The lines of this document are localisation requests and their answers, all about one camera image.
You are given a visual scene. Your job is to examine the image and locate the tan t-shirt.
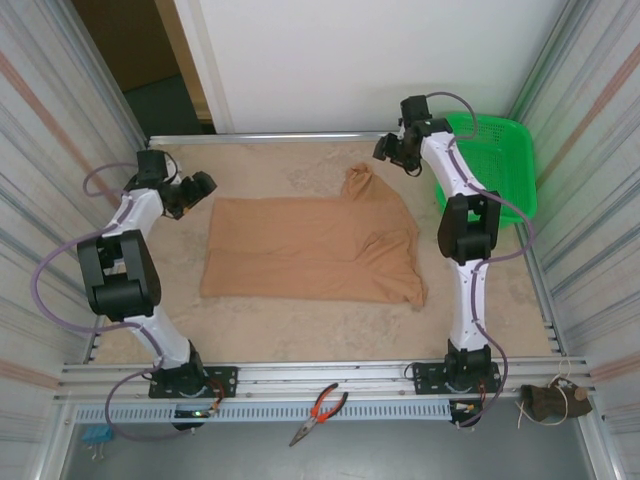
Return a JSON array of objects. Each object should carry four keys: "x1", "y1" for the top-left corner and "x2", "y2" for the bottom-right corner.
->
[{"x1": 199, "y1": 163, "x2": 428, "y2": 309}]

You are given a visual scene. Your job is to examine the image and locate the green plastic basket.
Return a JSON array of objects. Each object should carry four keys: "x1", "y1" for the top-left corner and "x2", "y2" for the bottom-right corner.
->
[{"x1": 434, "y1": 110, "x2": 539, "y2": 231}]

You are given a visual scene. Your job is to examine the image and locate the brown wooden door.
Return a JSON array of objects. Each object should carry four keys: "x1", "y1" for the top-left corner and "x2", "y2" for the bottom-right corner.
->
[{"x1": 72, "y1": 0, "x2": 182, "y2": 94}]

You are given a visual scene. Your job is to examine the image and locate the small circuit board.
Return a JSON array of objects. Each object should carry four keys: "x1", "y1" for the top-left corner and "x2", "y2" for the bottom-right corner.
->
[
  {"x1": 172, "y1": 407, "x2": 221, "y2": 432},
  {"x1": 448, "y1": 398, "x2": 485, "y2": 430}
]

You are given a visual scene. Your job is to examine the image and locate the blue binder clip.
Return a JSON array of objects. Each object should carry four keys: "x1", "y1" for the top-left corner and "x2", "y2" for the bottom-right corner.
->
[{"x1": 82, "y1": 424, "x2": 115, "y2": 459}]

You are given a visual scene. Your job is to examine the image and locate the beige door frame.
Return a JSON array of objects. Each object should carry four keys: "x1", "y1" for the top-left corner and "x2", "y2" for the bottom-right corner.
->
[{"x1": 153, "y1": 0, "x2": 216, "y2": 134}]

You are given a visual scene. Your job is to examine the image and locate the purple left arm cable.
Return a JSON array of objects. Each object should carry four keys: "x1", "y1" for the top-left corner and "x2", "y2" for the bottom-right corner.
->
[{"x1": 32, "y1": 162, "x2": 194, "y2": 441}]

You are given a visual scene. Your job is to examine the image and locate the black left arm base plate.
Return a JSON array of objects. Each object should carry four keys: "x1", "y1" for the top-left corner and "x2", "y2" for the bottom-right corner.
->
[{"x1": 148, "y1": 366, "x2": 239, "y2": 400}]

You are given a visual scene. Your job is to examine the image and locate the aluminium mounting rail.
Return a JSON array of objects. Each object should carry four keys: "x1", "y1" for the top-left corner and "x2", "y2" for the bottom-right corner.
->
[{"x1": 53, "y1": 354, "x2": 599, "y2": 404}]

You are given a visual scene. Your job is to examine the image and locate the grey slotted cable duct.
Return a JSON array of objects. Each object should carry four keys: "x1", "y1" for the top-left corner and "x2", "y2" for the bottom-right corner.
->
[{"x1": 73, "y1": 399, "x2": 454, "y2": 425}]

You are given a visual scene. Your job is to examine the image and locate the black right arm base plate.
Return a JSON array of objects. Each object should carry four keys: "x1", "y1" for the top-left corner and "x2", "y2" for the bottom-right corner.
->
[{"x1": 409, "y1": 362, "x2": 504, "y2": 399}]

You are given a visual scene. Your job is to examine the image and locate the orange-handled pliers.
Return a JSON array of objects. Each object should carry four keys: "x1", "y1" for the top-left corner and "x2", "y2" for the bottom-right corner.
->
[{"x1": 288, "y1": 382, "x2": 350, "y2": 448}]

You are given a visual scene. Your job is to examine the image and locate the brown cloth pouch with string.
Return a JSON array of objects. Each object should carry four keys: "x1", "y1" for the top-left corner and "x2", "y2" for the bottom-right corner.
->
[{"x1": 516, "y1": 374, "x2": 595, "y2": 427}]

